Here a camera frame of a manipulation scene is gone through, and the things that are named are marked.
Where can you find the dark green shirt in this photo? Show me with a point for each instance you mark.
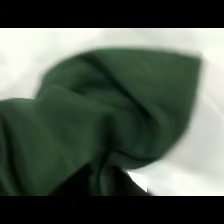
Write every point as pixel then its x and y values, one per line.
pixel 100 100

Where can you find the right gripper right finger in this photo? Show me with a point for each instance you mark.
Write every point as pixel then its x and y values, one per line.
pixel 128 186

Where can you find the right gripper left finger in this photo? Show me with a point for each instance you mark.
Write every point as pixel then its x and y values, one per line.
pixel 78 185

